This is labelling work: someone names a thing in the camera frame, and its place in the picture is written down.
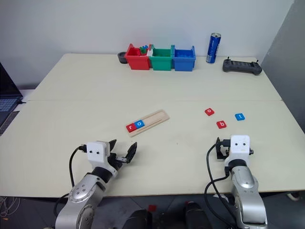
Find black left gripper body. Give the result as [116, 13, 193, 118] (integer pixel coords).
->
[107, 152, 128, 171]

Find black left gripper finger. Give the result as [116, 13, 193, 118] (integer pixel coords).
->
[125, 141, 138, 164]
[108, 139, 118, 154]

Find wooden letter tray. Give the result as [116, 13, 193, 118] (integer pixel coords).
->
[125, 109, 170, 138]

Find dark rounded shape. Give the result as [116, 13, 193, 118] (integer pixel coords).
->
[123, 208, 153, 229]
[184, 201, 211, 229]

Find grey handheld controller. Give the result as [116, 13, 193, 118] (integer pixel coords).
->
[222, 56, 263, 76]

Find red plastic bin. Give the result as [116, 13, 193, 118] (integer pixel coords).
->
[125, 43, 152, 71]

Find black round dish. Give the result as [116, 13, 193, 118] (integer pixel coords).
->
[117, 51, 128, 65]

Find blue plastic bin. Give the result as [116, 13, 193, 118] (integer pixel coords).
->
[171, 45, 197, 73]

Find green plastic bin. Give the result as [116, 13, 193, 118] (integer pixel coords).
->
[149, 44, 175, 72]

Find blue drink can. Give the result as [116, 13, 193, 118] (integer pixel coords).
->
[205, 32, 222, 64]

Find dark laptop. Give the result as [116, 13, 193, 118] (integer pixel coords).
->
[0, 62, 24, 128]

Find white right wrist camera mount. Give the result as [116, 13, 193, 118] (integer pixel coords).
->
[224, 135, 251, 168]

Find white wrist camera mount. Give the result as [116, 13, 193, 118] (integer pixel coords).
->
[224, 135, 251, 168]
[86, 141, 119, 179]

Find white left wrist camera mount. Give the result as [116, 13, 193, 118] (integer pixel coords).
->
[86, 141, 119, 179]

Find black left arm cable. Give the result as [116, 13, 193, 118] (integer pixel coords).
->
[54, 144, 88, 215]

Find white floor cables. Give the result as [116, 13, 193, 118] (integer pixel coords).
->
[0, 196, 21, 219]

